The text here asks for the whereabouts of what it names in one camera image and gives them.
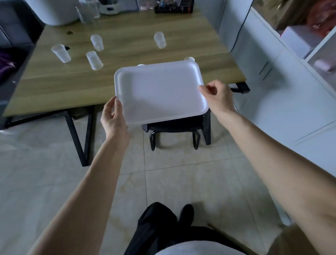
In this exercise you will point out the person's left hand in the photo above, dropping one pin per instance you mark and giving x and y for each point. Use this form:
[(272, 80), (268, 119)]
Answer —
[(114, 123)]

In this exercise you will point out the person's right hand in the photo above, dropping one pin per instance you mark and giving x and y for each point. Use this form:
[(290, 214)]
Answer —
[(221, 99)]

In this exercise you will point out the person's left thumb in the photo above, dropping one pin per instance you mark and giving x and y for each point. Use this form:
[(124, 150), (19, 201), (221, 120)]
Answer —
[(118, 106)]

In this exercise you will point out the person's right thumb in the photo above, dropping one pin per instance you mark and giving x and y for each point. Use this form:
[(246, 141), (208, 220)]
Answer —
[(204, 92)]

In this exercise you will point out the white plastic tray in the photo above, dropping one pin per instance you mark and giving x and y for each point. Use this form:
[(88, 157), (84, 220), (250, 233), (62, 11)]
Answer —
[(157, 92)]

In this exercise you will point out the person's right forearm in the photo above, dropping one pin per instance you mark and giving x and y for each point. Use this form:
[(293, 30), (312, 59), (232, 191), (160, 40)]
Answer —
[(275, 163)]

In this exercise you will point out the person's left forearm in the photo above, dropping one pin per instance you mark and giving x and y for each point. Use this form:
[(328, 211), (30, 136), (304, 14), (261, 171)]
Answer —
[(84, 189)]

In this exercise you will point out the black chair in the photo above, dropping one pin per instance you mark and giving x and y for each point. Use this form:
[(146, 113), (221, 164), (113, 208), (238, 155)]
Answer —
[(173, 126)]

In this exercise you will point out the white cabinet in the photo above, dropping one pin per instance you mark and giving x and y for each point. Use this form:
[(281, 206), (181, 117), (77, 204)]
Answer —
[(283, 99)]

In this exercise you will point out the black organizer tray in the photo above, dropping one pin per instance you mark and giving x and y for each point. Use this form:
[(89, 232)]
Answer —
[(174, 6)]

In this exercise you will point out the clear glass jar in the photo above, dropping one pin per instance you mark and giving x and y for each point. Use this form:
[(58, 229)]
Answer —
[(83, 15), (93, 9)]

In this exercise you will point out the white and black device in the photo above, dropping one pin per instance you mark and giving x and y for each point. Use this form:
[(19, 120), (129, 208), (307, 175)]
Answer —
[(109, 7)]

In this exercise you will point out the pink cups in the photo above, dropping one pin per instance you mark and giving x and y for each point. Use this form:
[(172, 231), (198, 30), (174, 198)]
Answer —
[(147, 4)]

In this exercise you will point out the white box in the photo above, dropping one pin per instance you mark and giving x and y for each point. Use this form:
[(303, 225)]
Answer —
[(298, 40)]

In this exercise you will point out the white round appliance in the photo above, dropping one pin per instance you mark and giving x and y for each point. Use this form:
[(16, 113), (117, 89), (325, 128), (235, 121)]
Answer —
[(57, 13)]

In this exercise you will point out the brown cardboard box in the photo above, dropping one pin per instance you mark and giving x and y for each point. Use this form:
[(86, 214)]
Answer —
[(288, 13)]

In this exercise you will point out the purple cloth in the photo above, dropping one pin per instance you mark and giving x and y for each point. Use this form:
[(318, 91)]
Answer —
[(5, 65)]

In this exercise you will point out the black shoe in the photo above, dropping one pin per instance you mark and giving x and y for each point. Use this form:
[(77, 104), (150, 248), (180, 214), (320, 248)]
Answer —
[(186, 213)]

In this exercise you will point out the pink packet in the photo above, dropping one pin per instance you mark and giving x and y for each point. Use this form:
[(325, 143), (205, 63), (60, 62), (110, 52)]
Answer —
[(324, 65)]

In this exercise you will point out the dark sofa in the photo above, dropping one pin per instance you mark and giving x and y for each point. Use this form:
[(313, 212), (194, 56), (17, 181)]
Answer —
[(15, 31)]

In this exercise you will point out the black trousers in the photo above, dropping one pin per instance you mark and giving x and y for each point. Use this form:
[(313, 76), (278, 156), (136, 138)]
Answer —
[(157, 231)]

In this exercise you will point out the red bag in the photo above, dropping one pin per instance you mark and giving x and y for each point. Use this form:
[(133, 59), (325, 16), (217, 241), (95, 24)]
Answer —
[(320, 18)]

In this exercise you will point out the white shirt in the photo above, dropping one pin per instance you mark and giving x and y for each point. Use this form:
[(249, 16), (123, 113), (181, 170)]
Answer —
[(181, 249)]

